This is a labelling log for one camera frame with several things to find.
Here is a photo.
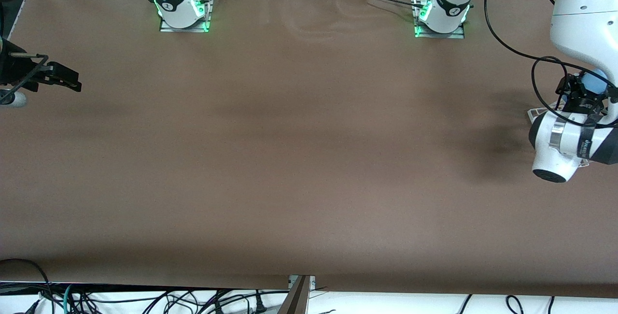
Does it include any blue plastic cup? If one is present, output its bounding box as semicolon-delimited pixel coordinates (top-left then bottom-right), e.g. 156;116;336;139
579;68;610;95

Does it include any brown table cover sheet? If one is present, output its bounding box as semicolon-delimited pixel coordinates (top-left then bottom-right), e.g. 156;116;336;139
0;0;618;300

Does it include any white wire cup rack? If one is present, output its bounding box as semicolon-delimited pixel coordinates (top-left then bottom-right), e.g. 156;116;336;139
527;102;563;124

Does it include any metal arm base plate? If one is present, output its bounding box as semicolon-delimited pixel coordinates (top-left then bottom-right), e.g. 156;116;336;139
159;0;212;33
413;0;466;40

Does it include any thick black cable loop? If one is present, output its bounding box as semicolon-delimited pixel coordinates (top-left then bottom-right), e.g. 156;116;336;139
0;258;55;314

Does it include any teal cable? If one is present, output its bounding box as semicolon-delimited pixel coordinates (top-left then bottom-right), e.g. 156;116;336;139
61;284;74;314

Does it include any small metal bracket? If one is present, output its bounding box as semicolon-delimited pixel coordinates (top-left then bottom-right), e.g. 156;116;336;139
288;275;316;291

